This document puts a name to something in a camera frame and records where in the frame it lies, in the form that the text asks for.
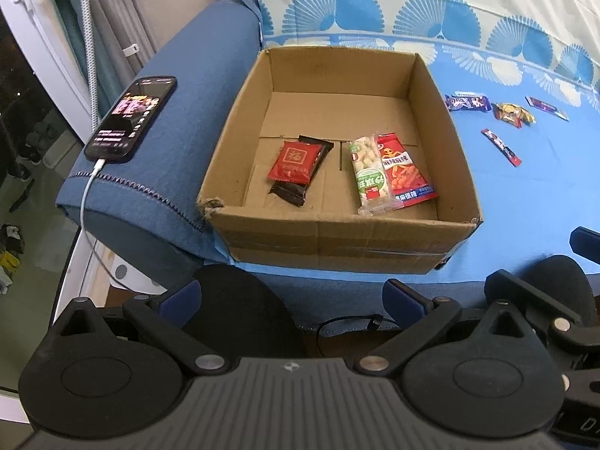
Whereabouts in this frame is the white green rice cracker pack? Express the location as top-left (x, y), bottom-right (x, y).
top-left (349, 135), bottom-right (394, 215)

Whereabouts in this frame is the red square snack packet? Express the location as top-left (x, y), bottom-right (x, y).
top-left (267, 141), bottom-right (323, 185)

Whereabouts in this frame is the purple candy wrapper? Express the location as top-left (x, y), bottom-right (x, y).
top-left (444, 94), bottom-right (492, 113)

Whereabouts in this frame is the gold yellow snack wrapper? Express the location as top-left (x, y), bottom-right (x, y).
top-left (492, 103), bottom-right (536, 128)

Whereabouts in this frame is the blue fabric sofa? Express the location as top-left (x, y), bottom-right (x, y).
top-left (57, 0), bottom-right (488, 306)

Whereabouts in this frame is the red spicy snack packet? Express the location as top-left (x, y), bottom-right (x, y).
top-left (376, 133), bottom-right (437, 208)

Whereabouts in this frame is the black chocolate bar wrapper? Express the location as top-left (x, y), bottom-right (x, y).
top-left (267, 135), bottom-right (334, 207)

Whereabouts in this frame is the brown cardboard box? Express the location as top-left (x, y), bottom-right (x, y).
top-left (197, 47), bottom-right (483, 274)

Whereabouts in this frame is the red white stick packet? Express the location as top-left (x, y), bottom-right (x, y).
top-left (481, 129), bottom-right (522, 167)

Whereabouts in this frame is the black smartphone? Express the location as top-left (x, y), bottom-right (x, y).
top-left (83, 75), bottom-right (177, 164)

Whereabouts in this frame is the purple silver stick packet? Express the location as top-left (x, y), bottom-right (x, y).
top-left (526, 96), bottom-right (569, 121)

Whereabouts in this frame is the grey curtain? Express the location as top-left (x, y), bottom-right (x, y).
top-left (53, 0), bottom-right (156, 116)

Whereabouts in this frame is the blue white patterned sofa cover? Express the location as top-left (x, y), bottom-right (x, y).
top-left (252, 0), bottom-right (600, 287)

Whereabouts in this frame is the white charging cable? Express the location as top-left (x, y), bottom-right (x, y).
top-left (79, 158), bottom-right (123, 287)

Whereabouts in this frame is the white door frame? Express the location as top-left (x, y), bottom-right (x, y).
top-left (1, 0), bottom-right (92, 141)

